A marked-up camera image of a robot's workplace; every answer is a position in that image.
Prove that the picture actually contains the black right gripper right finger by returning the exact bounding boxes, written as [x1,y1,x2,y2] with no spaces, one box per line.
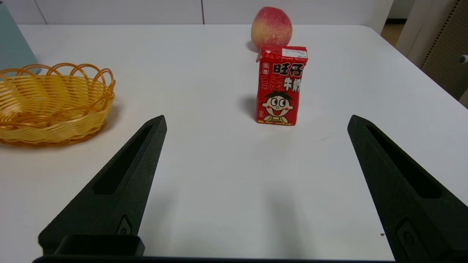
[347,115,468,263]

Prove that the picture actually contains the red milk carton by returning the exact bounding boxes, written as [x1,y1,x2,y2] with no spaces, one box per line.
[256,45,308,126]

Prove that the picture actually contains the red yellow peach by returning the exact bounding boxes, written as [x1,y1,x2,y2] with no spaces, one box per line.
[251,6,293,50]

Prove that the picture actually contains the yellow woven plastic basket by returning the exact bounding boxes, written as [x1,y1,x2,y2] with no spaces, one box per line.
[0,63,116,147]

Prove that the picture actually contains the brown perforated panel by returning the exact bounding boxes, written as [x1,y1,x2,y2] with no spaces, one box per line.
[420,0,468,101]

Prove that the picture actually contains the teal plastic cup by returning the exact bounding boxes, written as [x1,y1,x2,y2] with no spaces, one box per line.
[0,3,42,76]

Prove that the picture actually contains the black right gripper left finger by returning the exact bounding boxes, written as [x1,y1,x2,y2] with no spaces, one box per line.
[38,115,167,255]

